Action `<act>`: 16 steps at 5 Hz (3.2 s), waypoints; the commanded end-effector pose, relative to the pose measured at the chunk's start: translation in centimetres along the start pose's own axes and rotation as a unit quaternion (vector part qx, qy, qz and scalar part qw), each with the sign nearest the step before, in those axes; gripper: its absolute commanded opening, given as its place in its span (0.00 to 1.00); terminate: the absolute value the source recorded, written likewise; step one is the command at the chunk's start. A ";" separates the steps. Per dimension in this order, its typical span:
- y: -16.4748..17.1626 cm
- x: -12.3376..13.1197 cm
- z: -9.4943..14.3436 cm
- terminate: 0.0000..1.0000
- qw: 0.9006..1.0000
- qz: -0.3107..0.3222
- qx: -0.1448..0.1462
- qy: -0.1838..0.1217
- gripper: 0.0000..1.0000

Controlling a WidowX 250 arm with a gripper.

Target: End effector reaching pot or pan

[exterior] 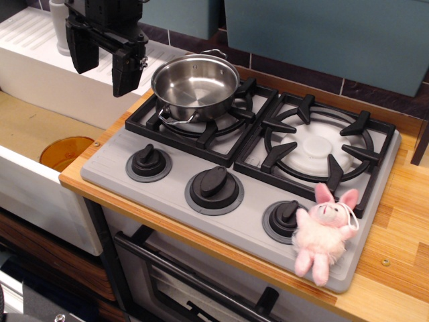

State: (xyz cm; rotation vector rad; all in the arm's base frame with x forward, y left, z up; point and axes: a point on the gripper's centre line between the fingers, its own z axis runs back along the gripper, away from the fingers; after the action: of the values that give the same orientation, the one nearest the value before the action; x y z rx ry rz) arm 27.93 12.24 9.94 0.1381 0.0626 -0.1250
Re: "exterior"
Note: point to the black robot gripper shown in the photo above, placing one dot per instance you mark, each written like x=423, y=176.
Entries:
x=112, y=25

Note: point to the stainless steel pot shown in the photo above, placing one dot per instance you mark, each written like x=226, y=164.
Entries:
x=195, y=88

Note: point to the white sink faucet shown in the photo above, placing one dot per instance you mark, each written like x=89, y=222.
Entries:
x=59, y=13

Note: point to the white toy sink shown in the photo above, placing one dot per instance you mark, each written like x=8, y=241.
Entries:
x=43, y=100

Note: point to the teal box left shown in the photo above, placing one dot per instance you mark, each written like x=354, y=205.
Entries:
x=197, y=18

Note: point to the teal box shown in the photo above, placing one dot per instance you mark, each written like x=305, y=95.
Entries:
x=383, y=44
x=197, y=18

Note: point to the orange plastic plate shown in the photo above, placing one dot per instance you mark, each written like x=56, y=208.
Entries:
x=61, y=153

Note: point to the black left stove knob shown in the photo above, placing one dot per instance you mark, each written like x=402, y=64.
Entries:
x=148, y=165

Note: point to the black stove knob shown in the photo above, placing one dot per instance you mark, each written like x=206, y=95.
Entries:
x=148, y=165
x=214, y=192
x=280, y=222

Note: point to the black left burner grate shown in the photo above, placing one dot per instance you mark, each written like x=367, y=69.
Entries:
x=218, y=141

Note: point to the black burner grate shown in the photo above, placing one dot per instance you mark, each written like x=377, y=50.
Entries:
x=371, y=141
x=218, y=141

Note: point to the black middle stove knob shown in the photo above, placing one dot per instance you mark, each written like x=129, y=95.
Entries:
x=214, y=192

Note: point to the grey toy stove top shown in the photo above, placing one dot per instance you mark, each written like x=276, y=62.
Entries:
x=242, y=227

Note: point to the black right burner grate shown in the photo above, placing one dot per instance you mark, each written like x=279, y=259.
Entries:
x=371, y=141

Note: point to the white burner cap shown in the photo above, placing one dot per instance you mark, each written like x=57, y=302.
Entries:
x=315, y=143

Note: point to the toy oven door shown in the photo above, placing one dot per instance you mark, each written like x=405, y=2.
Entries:
x=177, y=282

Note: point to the black right stove knob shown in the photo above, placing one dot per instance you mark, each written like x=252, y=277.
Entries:
x=280, y=222

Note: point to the teal box right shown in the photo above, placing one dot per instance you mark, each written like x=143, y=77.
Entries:
x=383, y=44

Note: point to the pink plush bunny toy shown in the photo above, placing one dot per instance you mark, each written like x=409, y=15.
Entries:
x=322, y=232

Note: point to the black oven door handle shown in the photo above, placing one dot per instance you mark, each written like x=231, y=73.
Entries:
x=136, y=245

